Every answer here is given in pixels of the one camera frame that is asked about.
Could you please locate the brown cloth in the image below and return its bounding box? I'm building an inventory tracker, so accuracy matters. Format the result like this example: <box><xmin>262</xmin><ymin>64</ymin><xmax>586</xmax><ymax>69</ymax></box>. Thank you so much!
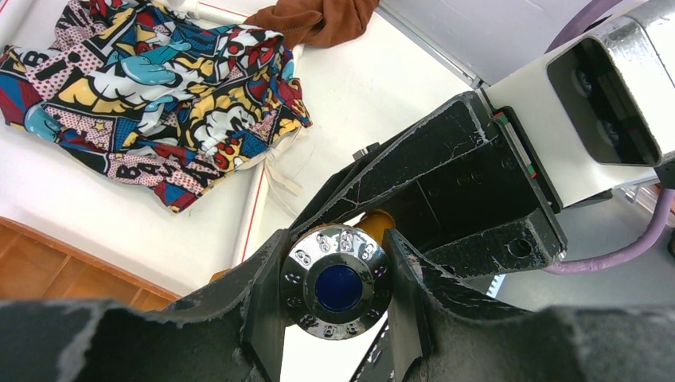
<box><xmin>244</xmin><ymin>0</ymin><xmax>379</xmax><ymax>49</ymax></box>

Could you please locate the comic print cloth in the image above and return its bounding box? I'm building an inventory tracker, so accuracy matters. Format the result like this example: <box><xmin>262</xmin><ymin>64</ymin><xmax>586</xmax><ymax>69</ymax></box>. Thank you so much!
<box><xmin>1</xmin><ymin>1</ymin><xmax>311</xmax><ymax>212</ymax></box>

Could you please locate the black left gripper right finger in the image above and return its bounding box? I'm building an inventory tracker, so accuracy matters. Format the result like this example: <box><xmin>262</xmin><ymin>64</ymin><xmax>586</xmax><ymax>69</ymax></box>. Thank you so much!
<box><xmin>384</xmin><ymin>229</ymin><xmax>674</xmax><ymax>381</ymax></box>

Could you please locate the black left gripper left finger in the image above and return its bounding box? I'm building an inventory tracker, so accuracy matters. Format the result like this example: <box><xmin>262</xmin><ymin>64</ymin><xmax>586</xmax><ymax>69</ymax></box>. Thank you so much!
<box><xmin>1</xmin><ymin>229</ymin><xmax>291</xmax><ymax>381</ymax></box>

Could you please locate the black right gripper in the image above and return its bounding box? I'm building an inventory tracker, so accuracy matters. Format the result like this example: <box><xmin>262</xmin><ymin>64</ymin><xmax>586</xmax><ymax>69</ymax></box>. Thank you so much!
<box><xmin>289</xmin><ymin>91</ymin><xmax>568</xmax><ymax>279</ymax></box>

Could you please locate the white pvc pipe frame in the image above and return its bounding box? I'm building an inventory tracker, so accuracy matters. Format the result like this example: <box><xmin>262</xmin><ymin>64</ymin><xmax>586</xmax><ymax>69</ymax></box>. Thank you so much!
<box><xmin>0</xmin><ymin>0</ymin><xmax>307</xmax><ymax>265</ymax></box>

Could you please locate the wooden compartment tray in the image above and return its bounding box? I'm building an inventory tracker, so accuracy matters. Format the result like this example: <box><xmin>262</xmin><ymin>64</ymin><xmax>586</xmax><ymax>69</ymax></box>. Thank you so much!
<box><xmin>1</xmin><ymin>217</ymin><xmax>179</xmax><ymax>311</ymax></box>

